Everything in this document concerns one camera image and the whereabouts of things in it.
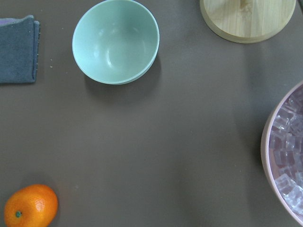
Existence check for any orange mandarin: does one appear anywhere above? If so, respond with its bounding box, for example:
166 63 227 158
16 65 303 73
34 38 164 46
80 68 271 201
4 184 58 227

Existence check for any green bowl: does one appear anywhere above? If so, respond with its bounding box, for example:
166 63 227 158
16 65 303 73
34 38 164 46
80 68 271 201
72 0 160 85

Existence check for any wooden stand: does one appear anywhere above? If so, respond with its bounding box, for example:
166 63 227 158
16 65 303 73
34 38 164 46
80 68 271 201
199 0 296 44

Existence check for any pink bowl of ice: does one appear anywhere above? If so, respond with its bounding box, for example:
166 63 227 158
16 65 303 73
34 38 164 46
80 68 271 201
260 82 303 225

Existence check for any grey folded cloth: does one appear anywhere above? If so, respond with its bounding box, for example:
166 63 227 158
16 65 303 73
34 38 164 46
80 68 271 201
0 15 40 84

